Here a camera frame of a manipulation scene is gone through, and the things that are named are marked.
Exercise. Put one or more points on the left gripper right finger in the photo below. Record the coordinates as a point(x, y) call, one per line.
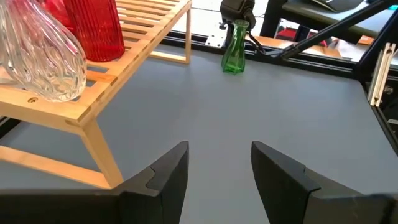
point(286, 193)

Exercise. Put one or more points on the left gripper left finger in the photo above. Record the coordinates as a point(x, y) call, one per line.
point(161, 193)

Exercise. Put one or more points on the slim green glass vase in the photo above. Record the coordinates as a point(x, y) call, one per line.
point(234, 59)

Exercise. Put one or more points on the red ribbed cylinder vase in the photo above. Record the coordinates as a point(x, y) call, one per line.
point(93, 31)

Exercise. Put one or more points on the clear swirl-ribbed glass vase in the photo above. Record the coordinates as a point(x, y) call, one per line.
point(43, 62)

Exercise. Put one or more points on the red round glass vase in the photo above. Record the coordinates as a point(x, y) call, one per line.
point(54, 11)

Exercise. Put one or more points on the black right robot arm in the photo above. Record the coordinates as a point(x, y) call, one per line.
point(236, 7)

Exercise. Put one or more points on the wooden slatted shelf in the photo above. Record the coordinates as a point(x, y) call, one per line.
point(130, 43)

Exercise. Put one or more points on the light wooden table board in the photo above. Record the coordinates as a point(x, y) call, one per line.
point(311, 49)

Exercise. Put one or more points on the dark desk support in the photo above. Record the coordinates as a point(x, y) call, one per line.
point(270, 18)

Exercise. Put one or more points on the grey desk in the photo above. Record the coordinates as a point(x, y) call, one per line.
point(373, 23)

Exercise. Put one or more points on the silver aluminium extrusion post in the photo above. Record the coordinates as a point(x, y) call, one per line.
point(381, 77)

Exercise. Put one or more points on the silver corner bracket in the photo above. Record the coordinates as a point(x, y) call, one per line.
point(216, 40)

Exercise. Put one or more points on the black diagonal frame strut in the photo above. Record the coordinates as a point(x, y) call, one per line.
point(377, 46)
point(335, 28)

